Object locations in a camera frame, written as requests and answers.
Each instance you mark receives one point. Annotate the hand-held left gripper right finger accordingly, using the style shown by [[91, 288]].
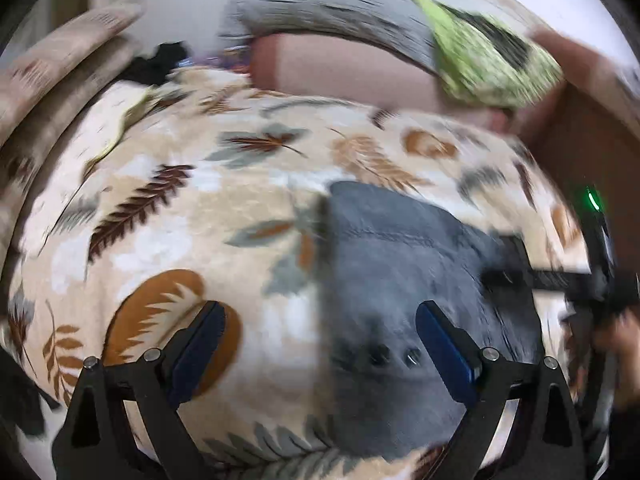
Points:
[[445, 355]]

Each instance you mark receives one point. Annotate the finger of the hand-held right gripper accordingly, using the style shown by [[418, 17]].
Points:
[[530, 272]]

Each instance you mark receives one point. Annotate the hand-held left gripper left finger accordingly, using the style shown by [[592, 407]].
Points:
[[192, 355]]

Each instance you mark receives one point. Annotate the grey-blue denim pants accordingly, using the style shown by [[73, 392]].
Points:
[[410, 280]]

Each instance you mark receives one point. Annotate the person's right hand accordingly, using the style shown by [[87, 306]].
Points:
[[620, 335]]

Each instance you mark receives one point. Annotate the brown wooden bed board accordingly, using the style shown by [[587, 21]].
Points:
[[585, 140]]

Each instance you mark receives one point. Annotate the cream leaf-print blanket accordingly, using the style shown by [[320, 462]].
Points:
[[200, 200]]

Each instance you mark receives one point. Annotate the green patterned cloth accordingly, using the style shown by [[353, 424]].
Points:
[[490, 65]]

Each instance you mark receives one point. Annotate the dark grey-green cloth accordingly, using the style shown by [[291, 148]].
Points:
[[497, 40]]

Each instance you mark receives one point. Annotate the cream small-print pillow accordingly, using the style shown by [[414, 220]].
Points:
[[95, 120]]

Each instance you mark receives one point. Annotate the pink and brown bolster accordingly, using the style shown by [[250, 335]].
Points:
[[350, 70]]

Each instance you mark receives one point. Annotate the striped floral rolled quilt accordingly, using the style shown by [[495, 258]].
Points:
[[55, 110], [65, 40]]

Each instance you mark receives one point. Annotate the black cloth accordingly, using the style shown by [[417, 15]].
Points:
[[160, 62]]

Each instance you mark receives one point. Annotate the purple printed packets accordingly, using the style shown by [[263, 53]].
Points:
[[227, 57]]

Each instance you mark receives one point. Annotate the grey quilted blanket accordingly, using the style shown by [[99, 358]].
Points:
[[330, 5]]

